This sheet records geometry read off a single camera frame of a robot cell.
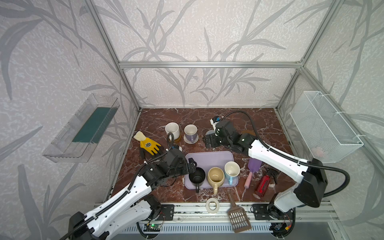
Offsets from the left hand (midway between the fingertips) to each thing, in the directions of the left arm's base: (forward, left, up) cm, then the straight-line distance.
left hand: (193, 162), depth 75 cm
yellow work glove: (+19, +32, -13) cm, 39 cm away
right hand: (+15, -9, +6) cm, 18 cm away
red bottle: (-8, -37, -11) cm, 40 cm away
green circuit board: (-26, +19, -15) cm, 36 cm away
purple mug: (+28, +3, -13) cm, 30 cm away
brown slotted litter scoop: (-22, -23, -14) cm, 35 cm away
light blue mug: (0, -21, -10) cm, 24 cm away
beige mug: (-3, -12, -14) cm, 19 cm away
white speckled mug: (+28, +15, -9) cm, 33 cm away
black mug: (-3, -2, -13) cm, 13 cm away
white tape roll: (-18, -8, -14) cm, 24 cm away
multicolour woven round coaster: (+20, +5, -14) cm, 25 cm away
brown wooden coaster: (+31, -39, -17) cm, 52 cm away
